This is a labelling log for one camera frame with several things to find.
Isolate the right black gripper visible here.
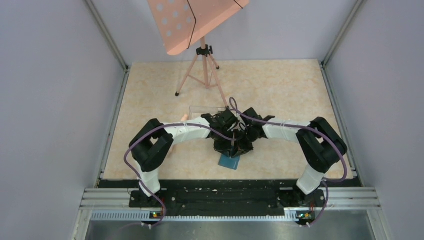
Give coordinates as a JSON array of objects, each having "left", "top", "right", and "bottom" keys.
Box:
[{"left": 232, "top": 127, "right": 257, "bottom": 159}]

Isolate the clear plastic box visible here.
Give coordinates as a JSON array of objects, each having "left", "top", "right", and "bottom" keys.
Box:
[{"left": 188, "top": 105, "right": 226, "bottom": 120}]

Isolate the teal card holder wallet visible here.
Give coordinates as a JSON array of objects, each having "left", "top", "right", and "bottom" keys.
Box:
[{"left": 218, "top": 154, "right": 241, "bottom": 170}]

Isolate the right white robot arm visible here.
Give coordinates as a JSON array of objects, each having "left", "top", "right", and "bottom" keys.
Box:
[{"left": 236, "top": 107, "right": 348, "bottom": 206}]

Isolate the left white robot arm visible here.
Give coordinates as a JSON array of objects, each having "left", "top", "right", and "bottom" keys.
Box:
[{"left": 123, "top": 109, "right": 238, "bottom": 207}]

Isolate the pink music stand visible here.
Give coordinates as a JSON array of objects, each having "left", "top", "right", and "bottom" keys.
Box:
[{"left": 147, "top": 0, "right": 250, "bottom": 108}]

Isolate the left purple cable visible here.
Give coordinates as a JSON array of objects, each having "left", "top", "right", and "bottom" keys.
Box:
[{"left": 124, "top": 114, "right": 238, "bottom": 229}]

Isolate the purple cable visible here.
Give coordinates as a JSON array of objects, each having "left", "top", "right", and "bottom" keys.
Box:
[
  {"left": 229, "top": 96, "right": 349, "bottom": 229},
  {"left": 124, "top": 114, "right": 238, "bottom": 229}
]

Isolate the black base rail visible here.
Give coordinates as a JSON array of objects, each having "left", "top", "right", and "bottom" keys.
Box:
[{"left": 129, "top": 178, "right": 327, "bottom": 220}]

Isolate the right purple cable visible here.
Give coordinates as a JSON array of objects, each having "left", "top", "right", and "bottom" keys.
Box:
[{"left": 229, "top": 96, "right": 349, "bottom": 229}]

